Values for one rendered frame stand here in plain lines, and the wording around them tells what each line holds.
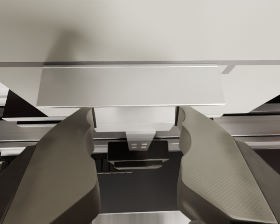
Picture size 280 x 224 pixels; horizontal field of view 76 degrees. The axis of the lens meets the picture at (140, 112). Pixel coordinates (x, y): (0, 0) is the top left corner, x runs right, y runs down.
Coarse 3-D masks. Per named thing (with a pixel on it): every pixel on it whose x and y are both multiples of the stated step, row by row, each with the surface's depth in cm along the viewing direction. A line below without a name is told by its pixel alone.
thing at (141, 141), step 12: (132, 132) 21; (144, 132) 21; (108, 144) 35; (120, 144) 35; (132, 144) 27; (144, 144) 28; (156, 144) 35; (108, 156) 34; (120, 156) 34; (132, 156) 35; (144, 156) 35; (156, 156) 35; (168, 156) 35; (120, 168) 38; (132, 168) 40; (144, 168) 41
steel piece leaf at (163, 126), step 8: (96, 128) 19; (104, 128) 19; (112, 128) 19; (120, 128) 20; (128, 128) 20; (136, 128) 20; (144, 128) 20; (152, 128) 20; (160, 128) 20; (168, 128) 20
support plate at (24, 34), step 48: (0, 0) 6; (48, 0) 6; (96, 0) 6; (144, 0) 6; (192, 0) 6; (240, 0) 6; (0, 48) 7; (48, 48) 8; (96, 48) 8; (144, 48) 8; (192, 48) 8; (240, 48) 8; (240, 96) 13
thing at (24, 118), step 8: (8, 96) 17; (16, 96) 17; (8, 104) 16; (16, 104) 16; (24, 104) 16; (8, 112) 16; (16, 112) 16; (24, 112) 16; (32, 112) 16; (40, 112) 16; (8, 120) 17; (16, 120) 17; (24, 120) 17; (32, 120) 17; (40, 120) 17; (48, 120) 18; (56, 120) 18
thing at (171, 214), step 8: (96, 216) 15; (104, 216) 15; (112, 216) 15; (120, 216) 15; (128, 216) 15; (136, 216) 15; (144, 216) 15; (152, 216) 15; (160, 216) 15; (168, 216) 15; (176, 216) 15; (184, 216) 15
